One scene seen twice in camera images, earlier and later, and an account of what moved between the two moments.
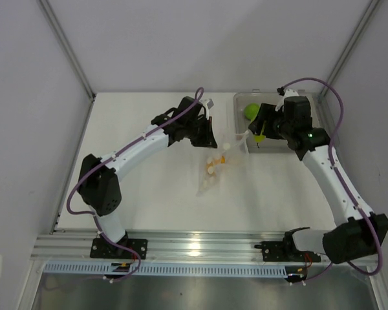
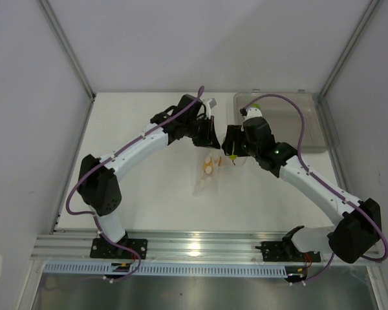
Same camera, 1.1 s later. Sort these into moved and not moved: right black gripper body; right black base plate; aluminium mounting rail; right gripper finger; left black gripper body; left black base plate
Moved: right black gripper body; right gripper finger
Not moved: left black base plate; left black gripper body; aluminium mounting rail; right black base plate
